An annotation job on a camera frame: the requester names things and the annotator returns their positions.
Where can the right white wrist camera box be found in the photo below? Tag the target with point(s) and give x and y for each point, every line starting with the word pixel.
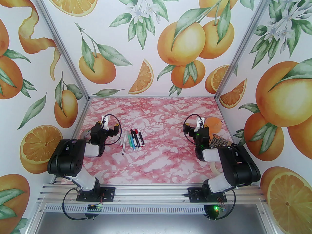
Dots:
pixel 200 123

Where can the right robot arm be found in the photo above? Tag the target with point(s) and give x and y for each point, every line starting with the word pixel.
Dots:
pixel 238 164

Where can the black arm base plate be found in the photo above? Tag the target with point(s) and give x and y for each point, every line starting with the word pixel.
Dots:
pixel 195 195
pixel 109 194

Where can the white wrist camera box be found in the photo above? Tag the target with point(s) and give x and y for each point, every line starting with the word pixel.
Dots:
pixel 105 123
pixel 200 123

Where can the clear tape roll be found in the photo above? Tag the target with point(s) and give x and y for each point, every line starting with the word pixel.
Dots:
pixel 85 131

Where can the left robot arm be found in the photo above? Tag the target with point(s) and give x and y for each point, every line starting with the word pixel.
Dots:
pixel 65 157

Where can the grey steel panel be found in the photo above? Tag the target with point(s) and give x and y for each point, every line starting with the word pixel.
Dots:
pixel 146 224

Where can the slim white pen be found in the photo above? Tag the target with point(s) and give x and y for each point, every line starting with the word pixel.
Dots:
pixel 124 144

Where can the beige masking tape roll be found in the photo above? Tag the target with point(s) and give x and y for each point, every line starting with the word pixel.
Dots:
pixel 215 167

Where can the aluminium frame post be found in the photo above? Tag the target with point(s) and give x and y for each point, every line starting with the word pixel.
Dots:
pixel 58 40
pixel 246 40

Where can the aluminium mounting rail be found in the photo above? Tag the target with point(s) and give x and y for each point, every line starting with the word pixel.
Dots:
pixel 151 194

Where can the dark desk calculator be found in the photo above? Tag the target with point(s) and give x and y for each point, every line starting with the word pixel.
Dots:
pixel 219 141

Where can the orange plush toy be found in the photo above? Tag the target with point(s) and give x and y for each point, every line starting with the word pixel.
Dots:
pixel 215 125

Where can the small circuit board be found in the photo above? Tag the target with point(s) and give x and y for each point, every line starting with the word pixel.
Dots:
pixel 93 208

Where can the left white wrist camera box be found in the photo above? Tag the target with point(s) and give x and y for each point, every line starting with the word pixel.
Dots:
pixel 105 123

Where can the black controller with green light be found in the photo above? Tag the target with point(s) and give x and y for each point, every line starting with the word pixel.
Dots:
pixel 214 212

